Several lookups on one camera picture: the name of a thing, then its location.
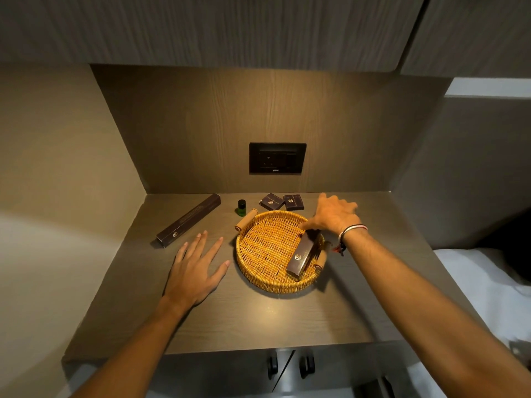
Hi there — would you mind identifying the person's left hand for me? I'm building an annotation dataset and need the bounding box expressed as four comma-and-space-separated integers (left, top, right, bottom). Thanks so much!
163, 231, 230, 308

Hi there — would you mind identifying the person's right hand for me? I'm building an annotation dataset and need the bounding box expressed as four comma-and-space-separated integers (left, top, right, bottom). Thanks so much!
299, 193, 368, 242

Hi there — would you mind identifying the short dark brown box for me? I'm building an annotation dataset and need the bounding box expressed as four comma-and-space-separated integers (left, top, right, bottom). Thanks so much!
286, 230, 326, 280

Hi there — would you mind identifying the person's left forearm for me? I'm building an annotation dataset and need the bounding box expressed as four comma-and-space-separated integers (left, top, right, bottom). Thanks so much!
71, 295, 194, 398

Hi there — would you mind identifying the person's right forearm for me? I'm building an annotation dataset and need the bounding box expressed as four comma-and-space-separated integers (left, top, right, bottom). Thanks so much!
343, 228, 531, 398

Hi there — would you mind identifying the long dark brown box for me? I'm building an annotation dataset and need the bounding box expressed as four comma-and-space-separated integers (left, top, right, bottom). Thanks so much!
156, 193, 222, 248

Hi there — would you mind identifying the round wicker basket tray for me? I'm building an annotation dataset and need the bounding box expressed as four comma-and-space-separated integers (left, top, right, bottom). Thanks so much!
235, 209, 333, 295

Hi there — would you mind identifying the white bedding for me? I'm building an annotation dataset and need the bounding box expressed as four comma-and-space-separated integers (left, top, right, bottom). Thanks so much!
433, 248, 531, 359

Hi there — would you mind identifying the wide wooden overhead cabinet door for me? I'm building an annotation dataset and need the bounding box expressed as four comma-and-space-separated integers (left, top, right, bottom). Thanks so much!
0, 0, 426, 73

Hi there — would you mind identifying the narrow wooden overhead cabinet door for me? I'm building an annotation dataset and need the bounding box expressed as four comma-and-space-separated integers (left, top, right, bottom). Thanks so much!
400, 0, 531, 79

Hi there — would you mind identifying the white and red wrist bracelet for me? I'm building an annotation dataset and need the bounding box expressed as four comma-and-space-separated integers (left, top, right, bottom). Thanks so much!
338, 224, 369, 257

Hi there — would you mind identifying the black wall socket plate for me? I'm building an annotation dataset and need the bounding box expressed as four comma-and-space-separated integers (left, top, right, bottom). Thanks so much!
249, 142, 308, 175

